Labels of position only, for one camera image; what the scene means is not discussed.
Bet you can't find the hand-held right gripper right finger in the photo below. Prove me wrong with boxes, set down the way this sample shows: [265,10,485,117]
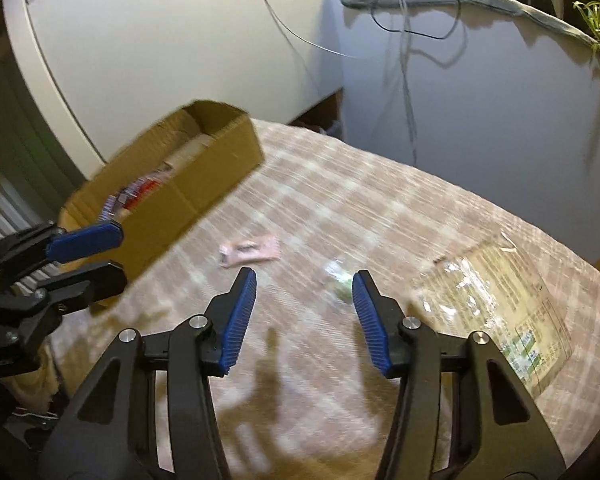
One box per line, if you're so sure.
[352,270,567,480]

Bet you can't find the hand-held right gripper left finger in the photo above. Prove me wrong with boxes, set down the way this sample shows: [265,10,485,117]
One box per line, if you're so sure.
[39,267,258,480]

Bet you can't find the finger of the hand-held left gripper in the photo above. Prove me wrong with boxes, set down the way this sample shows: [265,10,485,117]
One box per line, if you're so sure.
[0,221,125,274]
[32,260,128,316]

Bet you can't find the small green candy packet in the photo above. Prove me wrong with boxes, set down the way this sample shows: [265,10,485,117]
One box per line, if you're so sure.
[325,260,355,302]

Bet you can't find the clear bag of red snack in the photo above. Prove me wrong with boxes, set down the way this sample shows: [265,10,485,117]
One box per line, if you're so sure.
[100,170,176,223]

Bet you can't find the bagged bread loaf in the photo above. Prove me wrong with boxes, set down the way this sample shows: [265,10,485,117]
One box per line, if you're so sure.
[412,232,576,397]

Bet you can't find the cardboard box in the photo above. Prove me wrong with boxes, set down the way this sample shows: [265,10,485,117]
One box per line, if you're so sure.
[57,100,266,313]

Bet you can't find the pink snack packet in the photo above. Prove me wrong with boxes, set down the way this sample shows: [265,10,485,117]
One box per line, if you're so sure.
[219,234,281,268]

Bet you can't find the white ribbed radiator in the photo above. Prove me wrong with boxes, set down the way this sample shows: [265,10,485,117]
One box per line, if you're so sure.
[0,160,61,291]

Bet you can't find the pink checked tablecloth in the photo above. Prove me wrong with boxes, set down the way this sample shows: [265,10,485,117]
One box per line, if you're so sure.
[45,117,600,480]

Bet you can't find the white cable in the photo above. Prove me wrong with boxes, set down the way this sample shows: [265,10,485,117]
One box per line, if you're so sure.
[244,0,418,163]

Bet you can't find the black cable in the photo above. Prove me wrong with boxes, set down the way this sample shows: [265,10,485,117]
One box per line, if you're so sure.
[355,0,464,41]

